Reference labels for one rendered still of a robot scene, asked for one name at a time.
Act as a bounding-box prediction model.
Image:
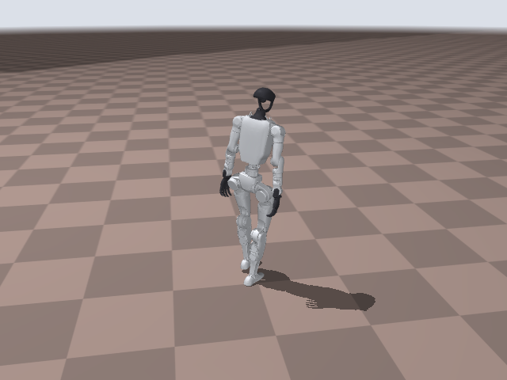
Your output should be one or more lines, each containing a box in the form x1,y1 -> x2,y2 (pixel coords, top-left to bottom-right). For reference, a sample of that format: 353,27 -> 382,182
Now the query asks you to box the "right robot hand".
267,188 -> 281,217

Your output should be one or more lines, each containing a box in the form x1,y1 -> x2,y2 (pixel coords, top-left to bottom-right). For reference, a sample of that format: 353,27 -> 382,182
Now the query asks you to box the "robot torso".
238,112 -> 275,194

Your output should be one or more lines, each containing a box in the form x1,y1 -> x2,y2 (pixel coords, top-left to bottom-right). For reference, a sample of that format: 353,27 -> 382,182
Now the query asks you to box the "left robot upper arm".
227,116 -> 244,154

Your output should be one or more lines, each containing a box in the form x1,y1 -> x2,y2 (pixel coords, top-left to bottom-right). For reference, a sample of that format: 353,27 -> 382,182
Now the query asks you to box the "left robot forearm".
223,150 -> 236,177

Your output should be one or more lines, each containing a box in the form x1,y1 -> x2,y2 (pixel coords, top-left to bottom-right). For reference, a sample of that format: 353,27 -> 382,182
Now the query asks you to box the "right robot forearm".
273,157 -> 284,195

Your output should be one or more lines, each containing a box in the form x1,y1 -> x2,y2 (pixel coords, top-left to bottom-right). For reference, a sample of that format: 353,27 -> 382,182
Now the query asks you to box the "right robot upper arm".
270,123 -> 285,167

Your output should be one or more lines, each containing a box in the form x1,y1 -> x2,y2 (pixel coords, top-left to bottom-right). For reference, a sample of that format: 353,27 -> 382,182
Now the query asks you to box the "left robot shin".
236,215 -> 252,260

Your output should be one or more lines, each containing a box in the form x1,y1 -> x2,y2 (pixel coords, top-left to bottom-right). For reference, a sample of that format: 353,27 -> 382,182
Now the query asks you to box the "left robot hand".
219,170 -> 231,197

